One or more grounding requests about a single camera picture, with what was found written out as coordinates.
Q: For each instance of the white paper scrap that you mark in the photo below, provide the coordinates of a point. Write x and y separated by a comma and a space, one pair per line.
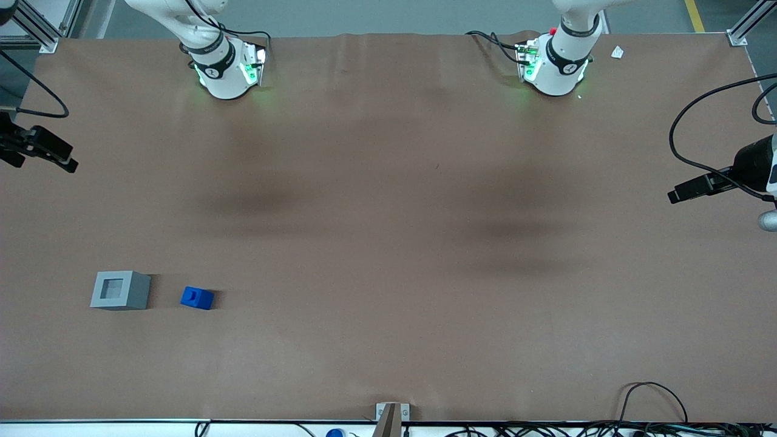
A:
617, 52

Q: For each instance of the aluminium frame post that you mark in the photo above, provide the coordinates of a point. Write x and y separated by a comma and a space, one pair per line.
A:
36, 30
748, 27

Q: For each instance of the brown table mat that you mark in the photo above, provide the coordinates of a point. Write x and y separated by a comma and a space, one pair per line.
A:
388, 243

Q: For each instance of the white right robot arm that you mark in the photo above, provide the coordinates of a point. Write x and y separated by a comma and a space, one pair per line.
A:
221, 76

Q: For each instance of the blue plastic part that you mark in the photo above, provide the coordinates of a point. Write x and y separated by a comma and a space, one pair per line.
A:
197, 297

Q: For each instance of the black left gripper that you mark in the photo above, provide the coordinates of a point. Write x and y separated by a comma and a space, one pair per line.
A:
749, 162

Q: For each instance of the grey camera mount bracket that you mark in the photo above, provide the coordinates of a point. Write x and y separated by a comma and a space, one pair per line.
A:
391, 419

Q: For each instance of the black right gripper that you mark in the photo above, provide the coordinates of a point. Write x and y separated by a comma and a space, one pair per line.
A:
12, 141

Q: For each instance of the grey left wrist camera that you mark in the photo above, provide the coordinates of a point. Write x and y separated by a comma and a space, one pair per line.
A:
769, 221

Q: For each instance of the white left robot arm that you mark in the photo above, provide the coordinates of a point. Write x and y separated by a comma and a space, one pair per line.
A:
555, 73

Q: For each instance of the gray square base block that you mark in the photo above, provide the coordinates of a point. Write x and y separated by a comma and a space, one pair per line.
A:
120, 290

